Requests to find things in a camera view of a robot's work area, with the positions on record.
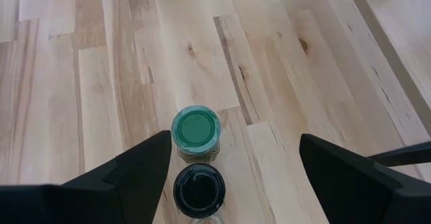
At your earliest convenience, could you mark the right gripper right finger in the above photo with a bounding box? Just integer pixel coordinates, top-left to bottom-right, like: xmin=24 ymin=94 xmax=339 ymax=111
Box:
xmin=298 ymin=133 xmax=431 ymax=224

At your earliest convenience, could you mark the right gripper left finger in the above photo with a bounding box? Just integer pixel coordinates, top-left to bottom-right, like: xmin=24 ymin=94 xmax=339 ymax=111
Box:
xmin=0 ymin=130 xmax=173 ymax=224

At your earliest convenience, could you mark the black-lid oregano leaves spice jar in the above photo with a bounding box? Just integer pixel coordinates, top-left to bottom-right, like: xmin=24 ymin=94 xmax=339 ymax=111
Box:
xmin=172 ymin=163 xmax=227 ymax=224

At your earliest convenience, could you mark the green-lid organic oregano jar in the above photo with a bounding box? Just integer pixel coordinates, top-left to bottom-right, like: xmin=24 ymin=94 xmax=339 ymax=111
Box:
xmin=170 ymin=104 xmax=222 ymax=161

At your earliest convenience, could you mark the wooden shelf with black legs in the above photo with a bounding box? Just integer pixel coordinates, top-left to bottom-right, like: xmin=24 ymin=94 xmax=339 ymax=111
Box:
xmin=342 ymin=0 xmax=431 ymax=168

